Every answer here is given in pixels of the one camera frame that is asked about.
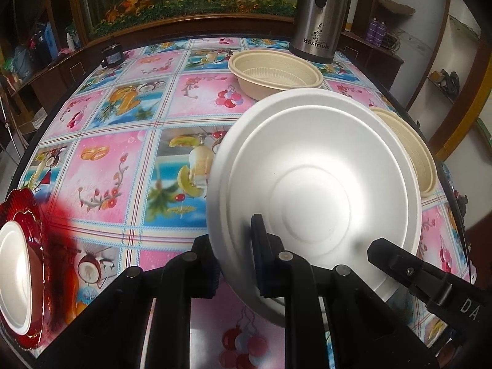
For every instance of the white foam bowl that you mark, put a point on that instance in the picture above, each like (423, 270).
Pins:
(319, 184)

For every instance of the small black container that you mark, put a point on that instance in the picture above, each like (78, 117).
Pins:
(113, 57)

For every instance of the small white bottle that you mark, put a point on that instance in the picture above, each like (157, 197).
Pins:
(69, 40)

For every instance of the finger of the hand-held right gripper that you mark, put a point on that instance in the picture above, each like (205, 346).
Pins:
(407, 271)

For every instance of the glass case with artificial flowers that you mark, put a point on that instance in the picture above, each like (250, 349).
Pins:
(173, 0)

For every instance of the black shoes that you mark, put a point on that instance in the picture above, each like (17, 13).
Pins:
(449, 80)

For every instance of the beige plastic bowl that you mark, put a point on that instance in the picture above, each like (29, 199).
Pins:
(276, 73)
(419, 157)

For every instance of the red glass plate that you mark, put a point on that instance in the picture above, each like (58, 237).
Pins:
(23, 200)

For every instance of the printed fruit tablecloth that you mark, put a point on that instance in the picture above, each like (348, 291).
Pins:
(127, 161)

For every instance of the pink cloth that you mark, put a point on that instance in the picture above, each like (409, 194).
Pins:
(66, 51)

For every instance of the black insulated bottle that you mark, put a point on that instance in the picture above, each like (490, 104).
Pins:
(40, 44)

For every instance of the small white plate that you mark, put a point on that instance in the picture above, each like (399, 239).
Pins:
(13, 276)

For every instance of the brown wooden cabinet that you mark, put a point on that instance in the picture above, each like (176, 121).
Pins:
(153, 32)

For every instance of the grey blue bag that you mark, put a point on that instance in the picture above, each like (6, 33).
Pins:
(23, 63)

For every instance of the stainless steel thermos jug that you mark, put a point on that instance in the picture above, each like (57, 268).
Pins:
(319, 27)

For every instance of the small red scalloped bowl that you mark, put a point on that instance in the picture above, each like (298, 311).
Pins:
(38, 276)

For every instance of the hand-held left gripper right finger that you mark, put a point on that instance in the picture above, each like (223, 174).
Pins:
(261, 253)

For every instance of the purple spray can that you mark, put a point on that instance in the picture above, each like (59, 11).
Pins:
(372, 30)
(381, 32)

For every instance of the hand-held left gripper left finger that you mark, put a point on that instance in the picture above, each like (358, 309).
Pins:
(213, 276)

